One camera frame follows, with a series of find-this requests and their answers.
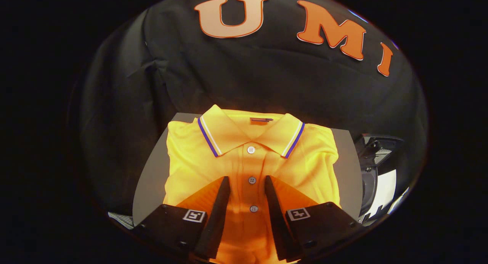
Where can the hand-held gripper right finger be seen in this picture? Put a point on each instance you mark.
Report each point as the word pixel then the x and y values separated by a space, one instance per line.
pixel 276 218

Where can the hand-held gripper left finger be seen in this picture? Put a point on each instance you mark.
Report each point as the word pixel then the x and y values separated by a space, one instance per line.
pixel 219 218

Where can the yellow polo shirt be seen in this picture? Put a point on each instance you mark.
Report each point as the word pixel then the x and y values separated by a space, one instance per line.
pixel 236 157

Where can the grey washing machine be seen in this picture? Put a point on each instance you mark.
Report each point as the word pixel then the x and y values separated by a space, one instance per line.
pixel 368 187

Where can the transparent washing machine lid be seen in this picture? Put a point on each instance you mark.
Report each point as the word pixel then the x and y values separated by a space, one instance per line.
pixel 377 149

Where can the grey cabinet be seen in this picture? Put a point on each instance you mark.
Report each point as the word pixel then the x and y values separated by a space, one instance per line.
pixel 152 180

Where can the white board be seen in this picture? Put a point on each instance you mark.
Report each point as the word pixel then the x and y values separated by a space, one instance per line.
pixel 386 187

